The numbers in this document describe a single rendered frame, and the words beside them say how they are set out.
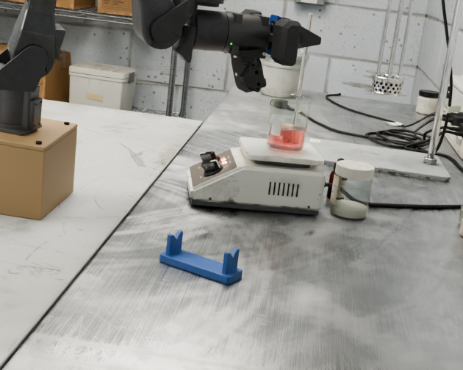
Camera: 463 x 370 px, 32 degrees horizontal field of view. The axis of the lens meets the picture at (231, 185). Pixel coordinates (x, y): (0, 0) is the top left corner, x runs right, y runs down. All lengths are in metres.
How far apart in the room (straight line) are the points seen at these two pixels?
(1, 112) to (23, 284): 0.30
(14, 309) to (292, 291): 0.31
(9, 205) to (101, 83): 2.42
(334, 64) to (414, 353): 2.90
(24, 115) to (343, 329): 0.52
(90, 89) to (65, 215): 2.41
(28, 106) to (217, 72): 2.64
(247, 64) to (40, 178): 0.34
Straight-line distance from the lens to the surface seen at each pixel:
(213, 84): 3.72
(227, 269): 0.94
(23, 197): 1.10
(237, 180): 1.19
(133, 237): 1.06
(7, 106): 1.12
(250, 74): 1.16
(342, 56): 3.67
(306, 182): 1.21
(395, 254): 1.13
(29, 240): 1.03
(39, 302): 0.86
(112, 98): 3.49
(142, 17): 1.12
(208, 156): 1.27
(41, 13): 1.10
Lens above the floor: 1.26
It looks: 15 degrees down
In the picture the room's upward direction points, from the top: 7 degrees clockwise
